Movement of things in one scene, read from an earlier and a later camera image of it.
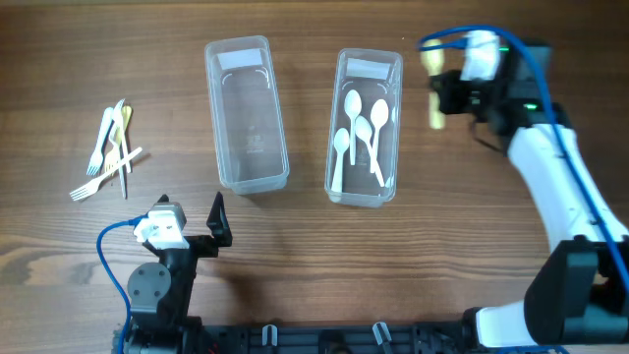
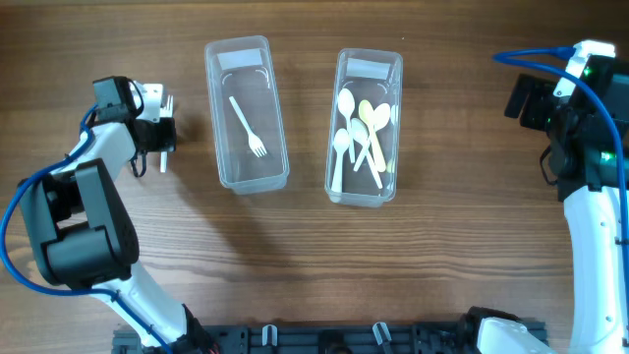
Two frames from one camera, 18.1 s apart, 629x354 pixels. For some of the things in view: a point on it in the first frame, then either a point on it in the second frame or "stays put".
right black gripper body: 472,96 to 542,110
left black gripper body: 186,260 to 163,137
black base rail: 334,337 stays put
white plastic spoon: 341,142 stays put
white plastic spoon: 364,131 stays put
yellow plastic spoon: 432,60 to 367,112
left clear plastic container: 247,114 stays put
